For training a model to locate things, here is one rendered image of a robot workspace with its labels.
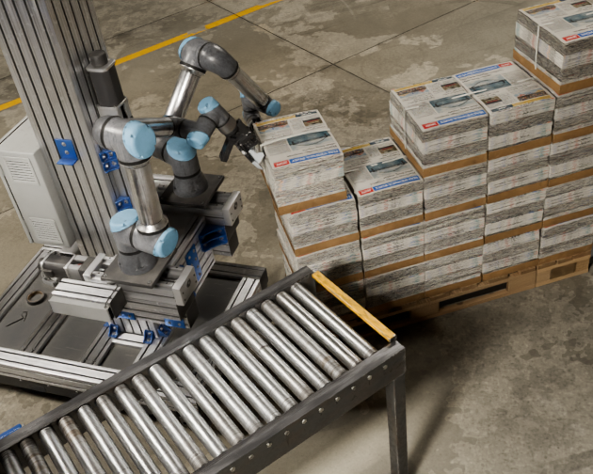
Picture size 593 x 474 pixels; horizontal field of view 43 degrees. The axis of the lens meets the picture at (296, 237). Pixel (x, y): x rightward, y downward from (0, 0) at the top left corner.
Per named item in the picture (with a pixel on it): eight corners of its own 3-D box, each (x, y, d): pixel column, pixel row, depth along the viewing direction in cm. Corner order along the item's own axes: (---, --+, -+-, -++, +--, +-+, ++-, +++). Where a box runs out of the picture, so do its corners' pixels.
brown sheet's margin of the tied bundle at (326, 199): (269, 194, 313) (268, 185, 310) (336, 178, 317) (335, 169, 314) (279, 216, 301) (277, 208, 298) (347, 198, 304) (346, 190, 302)
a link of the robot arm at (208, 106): (191, 112, 284) (202, 94, 287) (210, 130, 291) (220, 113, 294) (204, 111, 278) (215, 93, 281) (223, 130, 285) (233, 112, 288)
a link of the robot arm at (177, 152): (184, 180, 314) (177, 152, 305) (165, 169, 322) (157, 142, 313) (206, 166, 320) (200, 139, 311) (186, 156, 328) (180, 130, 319)
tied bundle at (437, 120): (389, 134, 339) (387, 88, 324) (449, 119, 343) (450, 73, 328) (422, 179, 310) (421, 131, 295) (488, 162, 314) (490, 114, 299)
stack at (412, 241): (288, 301, 383) (264, 165, 331) (498, 241, 400) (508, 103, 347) (310, 355, 353) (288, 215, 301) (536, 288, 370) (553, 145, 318)
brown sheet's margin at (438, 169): (389, 134, 338) (389, 125, 336) (449, 118, 342) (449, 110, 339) (422, 178, 309) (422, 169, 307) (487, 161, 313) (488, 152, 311)
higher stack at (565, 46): (497, 242, 400) (514, 8, 318) (549, 227, 404) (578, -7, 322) (535, 288, 370) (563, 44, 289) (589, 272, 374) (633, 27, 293)
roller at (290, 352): (253, 317, 272) (256, 305, 270) (332, 396, 241) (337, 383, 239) (242, 318, 269) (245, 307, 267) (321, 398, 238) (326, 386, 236)
